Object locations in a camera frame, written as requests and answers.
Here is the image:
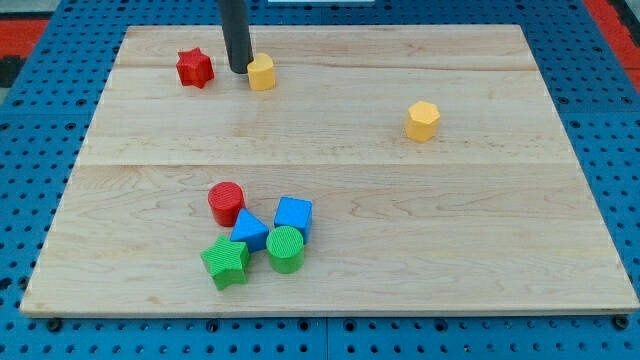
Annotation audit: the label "yellow heart block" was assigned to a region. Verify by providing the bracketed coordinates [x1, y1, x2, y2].
[247, 53, 276, 91]

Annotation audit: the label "light wooden board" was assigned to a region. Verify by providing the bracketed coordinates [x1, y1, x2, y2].
[21, 25, 639, 318]

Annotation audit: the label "blue cube block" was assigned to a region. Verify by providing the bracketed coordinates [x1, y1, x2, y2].
[274, 197, 313, 244]

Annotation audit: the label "green cylinder block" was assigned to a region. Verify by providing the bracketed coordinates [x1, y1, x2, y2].
[266, 226, 305, 274]

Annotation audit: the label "blue triangle block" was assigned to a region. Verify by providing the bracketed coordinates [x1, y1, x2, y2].
[230, 208, 269, 253]

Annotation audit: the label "red cylinder block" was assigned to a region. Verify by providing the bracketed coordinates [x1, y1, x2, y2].
[207, 181, 245, 227]

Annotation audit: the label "yellow hexagon block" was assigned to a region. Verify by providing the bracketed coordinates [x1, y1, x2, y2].
[404, 101, 440, 142]

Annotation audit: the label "green star block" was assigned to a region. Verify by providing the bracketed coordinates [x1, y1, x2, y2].
[200, 235, 250, 291]

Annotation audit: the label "red star block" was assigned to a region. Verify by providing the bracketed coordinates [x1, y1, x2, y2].
[176, 47, 215, 88]

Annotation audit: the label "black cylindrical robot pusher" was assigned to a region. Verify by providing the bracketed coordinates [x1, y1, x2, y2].
[218, 0, 253, 74]

